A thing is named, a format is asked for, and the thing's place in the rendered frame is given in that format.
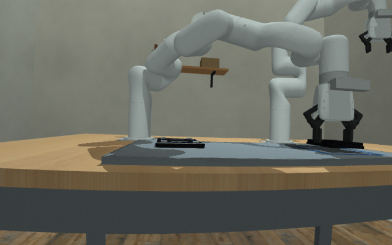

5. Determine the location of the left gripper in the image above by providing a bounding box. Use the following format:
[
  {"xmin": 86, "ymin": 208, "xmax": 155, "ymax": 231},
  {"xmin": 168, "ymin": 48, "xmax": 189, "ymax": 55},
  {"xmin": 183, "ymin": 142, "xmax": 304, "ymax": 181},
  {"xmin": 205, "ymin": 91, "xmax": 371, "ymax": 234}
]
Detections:
[{"xmin": 359, "ymin": 16, "xmax": 392, "ymax": 53}]

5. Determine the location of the black well plate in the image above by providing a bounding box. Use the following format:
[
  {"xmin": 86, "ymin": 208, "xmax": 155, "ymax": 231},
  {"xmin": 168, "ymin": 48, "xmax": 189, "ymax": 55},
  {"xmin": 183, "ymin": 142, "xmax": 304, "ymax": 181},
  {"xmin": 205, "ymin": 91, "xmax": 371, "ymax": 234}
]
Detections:
[{"xmin": 306, "ymin": 139, "xmax": 364, "ymax": 149}]

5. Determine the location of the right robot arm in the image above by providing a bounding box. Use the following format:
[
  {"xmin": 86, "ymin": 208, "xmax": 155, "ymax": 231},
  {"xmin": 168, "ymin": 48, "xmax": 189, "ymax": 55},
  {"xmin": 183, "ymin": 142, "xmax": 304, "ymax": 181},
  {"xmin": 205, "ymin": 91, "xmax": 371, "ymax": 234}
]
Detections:
[{"xmin": 124, "ymin": 9, "xmax": 370, "ymax": 141}]

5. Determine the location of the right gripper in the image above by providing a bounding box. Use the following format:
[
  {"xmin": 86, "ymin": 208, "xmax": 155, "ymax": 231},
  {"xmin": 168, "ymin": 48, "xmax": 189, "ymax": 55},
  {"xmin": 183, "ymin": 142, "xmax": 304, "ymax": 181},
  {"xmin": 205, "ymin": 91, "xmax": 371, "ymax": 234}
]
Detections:
[{"xmin": 303, "ymin": 82, "xmax": 363, "ymax": 143}]

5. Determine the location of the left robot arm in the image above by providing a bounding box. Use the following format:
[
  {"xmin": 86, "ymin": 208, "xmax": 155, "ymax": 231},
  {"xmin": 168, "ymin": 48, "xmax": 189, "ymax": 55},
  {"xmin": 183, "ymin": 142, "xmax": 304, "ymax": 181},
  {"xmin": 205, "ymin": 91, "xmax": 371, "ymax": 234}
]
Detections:
[{"xmin": 266, "ymin": 0, "xmax": 392, "ymax": 143}]

